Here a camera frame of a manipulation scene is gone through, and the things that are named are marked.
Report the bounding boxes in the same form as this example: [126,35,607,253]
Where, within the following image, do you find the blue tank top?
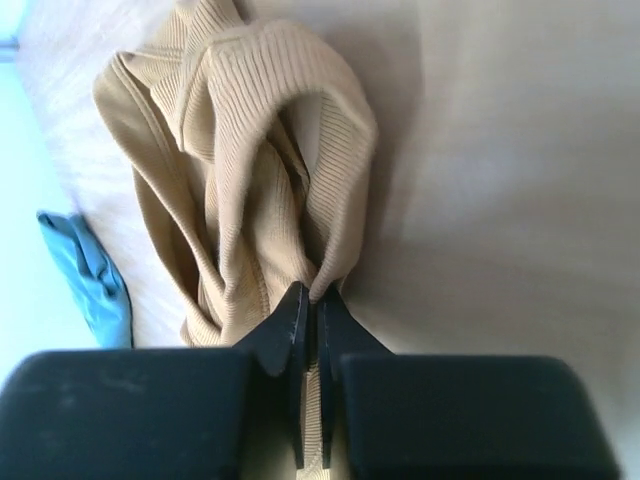
[37,211,134,349]

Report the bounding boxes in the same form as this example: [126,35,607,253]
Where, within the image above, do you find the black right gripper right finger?
[316,289,621,479]

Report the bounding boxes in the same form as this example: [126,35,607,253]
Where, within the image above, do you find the tan garment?
[92,0,380,480]

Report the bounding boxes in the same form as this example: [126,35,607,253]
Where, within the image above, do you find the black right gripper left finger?
[1,283,310,479]

